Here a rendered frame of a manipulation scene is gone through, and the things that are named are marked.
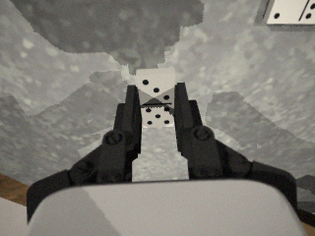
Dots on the white domino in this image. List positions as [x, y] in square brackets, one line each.
[290, 12]
[156, 93]

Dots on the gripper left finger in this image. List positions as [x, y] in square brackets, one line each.
[111, 161]

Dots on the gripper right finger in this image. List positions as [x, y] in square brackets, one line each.
[209, 158]

